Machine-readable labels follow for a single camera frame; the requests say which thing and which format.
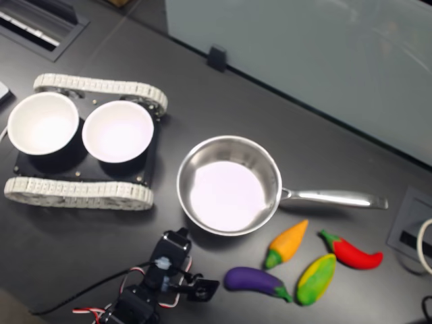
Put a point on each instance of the orange toy carrot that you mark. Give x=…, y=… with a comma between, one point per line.
x=287, y=244

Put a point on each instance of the pale grey putty lump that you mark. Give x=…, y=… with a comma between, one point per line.
x=163, y=262

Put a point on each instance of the purple toy aubergine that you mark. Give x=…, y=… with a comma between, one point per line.
x=253, y=278

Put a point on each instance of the tracked vehicle with white tracks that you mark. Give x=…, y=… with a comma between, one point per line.
x=84, y=194

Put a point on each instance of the white bowl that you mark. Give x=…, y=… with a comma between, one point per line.
x=42, y=123
x=118, y=131

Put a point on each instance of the yellow green toy corn cob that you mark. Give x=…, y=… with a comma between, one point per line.
x=317, y=280

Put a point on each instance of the red toy chilli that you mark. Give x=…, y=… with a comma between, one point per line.
x=354, y=256

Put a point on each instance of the black partition clip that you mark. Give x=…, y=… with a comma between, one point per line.
x=216, y=58

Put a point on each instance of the grey flat device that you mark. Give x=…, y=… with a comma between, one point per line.
x=4, y=92

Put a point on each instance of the frosted glass desk partition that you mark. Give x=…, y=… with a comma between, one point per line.
x=303, y=50

